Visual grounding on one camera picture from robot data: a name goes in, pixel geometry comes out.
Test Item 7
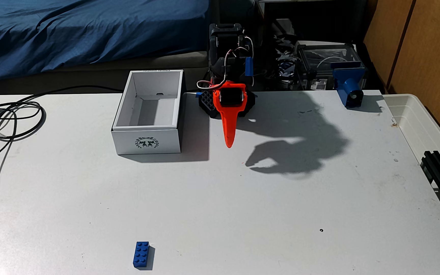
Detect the blue toy brick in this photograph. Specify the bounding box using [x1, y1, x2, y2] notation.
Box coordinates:
[132, 241, 150, 268]

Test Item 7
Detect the white cardboard box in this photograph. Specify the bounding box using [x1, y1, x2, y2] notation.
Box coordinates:
[111, 70, 185, 156]

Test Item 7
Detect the grey bed base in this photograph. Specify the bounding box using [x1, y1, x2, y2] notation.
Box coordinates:
[0, 51, 210, 95]

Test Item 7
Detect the blue bed blanket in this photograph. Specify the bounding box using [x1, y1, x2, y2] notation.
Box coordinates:
[0, 0, 210, 83]

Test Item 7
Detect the white plastic bin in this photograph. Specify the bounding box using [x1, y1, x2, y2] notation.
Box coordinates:
[383, 93, 440, 180]

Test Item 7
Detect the brown wooden cabinet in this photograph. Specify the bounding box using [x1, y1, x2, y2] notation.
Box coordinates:
[363, 0, 440, 157]

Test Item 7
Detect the clear-walled black enclosure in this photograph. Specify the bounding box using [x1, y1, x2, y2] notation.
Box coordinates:
[294, 40, 368, 91]

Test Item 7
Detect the blue printed clamp mount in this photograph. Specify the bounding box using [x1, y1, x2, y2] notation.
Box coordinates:
[331, 63, 367, 109]

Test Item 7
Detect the black cable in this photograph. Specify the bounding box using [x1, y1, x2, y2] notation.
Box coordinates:
[0, 85, 124, 222]

